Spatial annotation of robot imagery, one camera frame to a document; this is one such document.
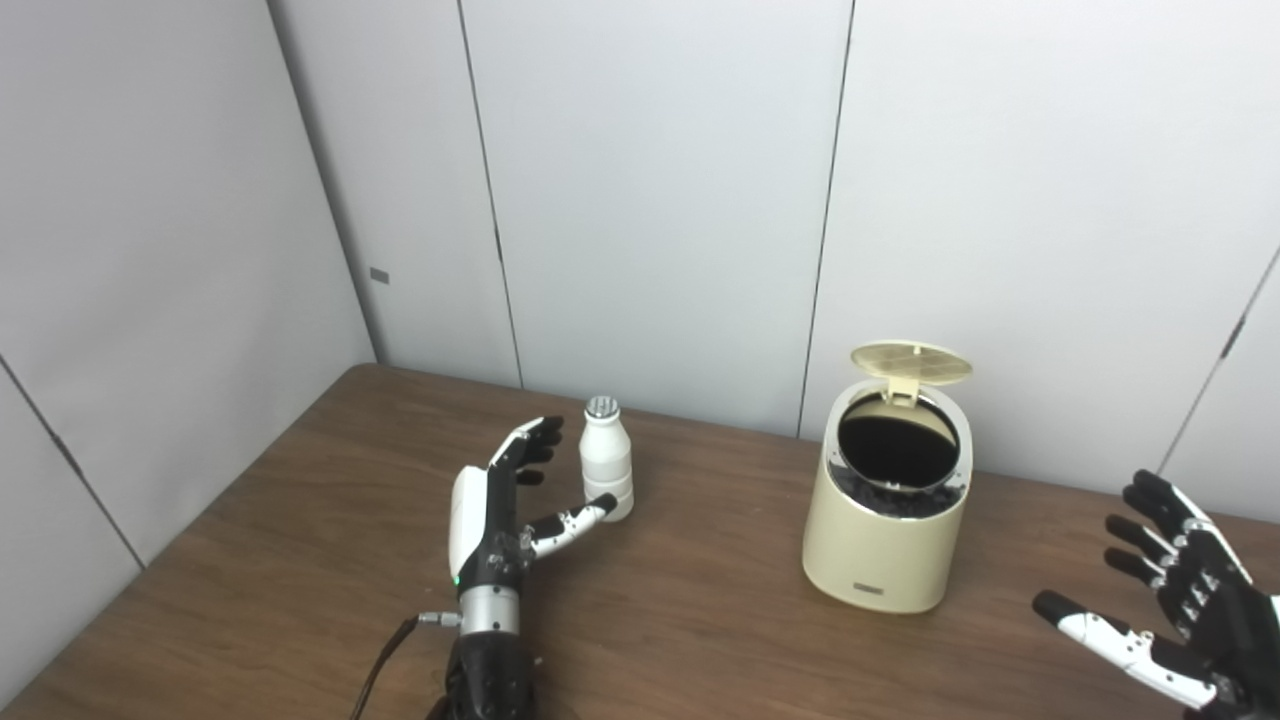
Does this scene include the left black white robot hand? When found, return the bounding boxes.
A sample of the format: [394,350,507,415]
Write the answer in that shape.
[448,416,618,593]

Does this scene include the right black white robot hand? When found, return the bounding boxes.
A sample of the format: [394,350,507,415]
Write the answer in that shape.
[1032,469,1280,713]

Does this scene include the small white plastic bottle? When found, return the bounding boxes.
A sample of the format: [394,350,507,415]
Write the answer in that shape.
[579,396,635,523]

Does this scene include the cream-colored bin body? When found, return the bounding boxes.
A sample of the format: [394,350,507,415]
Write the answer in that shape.
[802,380,974,614]

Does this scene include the round cream bin lid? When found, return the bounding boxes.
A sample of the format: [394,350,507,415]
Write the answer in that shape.
[850,341,973,407]

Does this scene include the black bin liner bag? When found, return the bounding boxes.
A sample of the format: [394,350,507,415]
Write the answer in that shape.
[827,390,967,519]

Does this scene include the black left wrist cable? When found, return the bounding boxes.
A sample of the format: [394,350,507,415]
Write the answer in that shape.
[348,612,463,720]

